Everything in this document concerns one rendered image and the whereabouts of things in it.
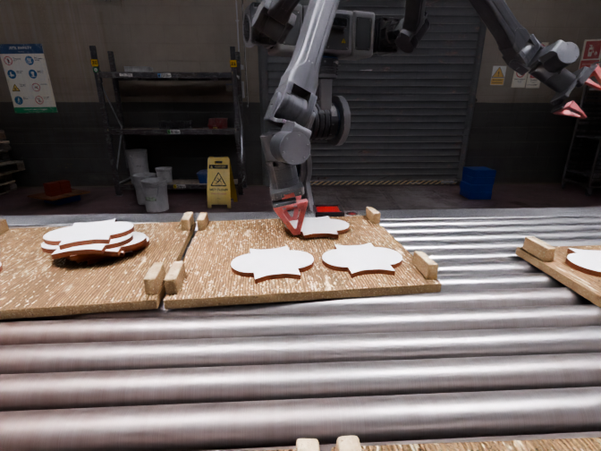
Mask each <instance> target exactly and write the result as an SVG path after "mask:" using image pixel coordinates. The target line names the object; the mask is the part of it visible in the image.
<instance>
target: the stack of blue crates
mask: <svg viewBox="0 0 601 451"><path fill-rule="evenodd" d="M495 174H496V170H494V169H491V168H488V167H484V166H464V167H463V172H462V179H461V183H460V188H461V190H460V195H462V196H464V197H465V198H467V199H469V200H491V196H492V189H493V185H494V181H495Z"/></svg>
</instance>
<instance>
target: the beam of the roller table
mask: <svg viewBox="0 0 601 451"><path fill-rule="evenodd" d="M347 212H356V213H358V215H356V216H366V210H344V216H345V217H348V216H349V215H346V213H347ZM379 212H380V220H429V219H483V218H538V217H601V207H582V208H463V209H403V210H379ZM184 214H185V213H162V214H101V215H41V216H0V219H3V218H4V219H6V222H7V225H8V226H73V224H74V223H92V222H101V221H107V220H111V219H115V218H116V222H129V223H132V224H145V223H167V222H181V219H182V217H183V216H184ZM207 216H208V220H209V221H225V220H250V219H274V218H280V217H279V216H278V215H277V214H276V213H275V212H222V213H207ZM304 217H315V215H314V212H313V211H306V212H305V216H304Z"/></svg>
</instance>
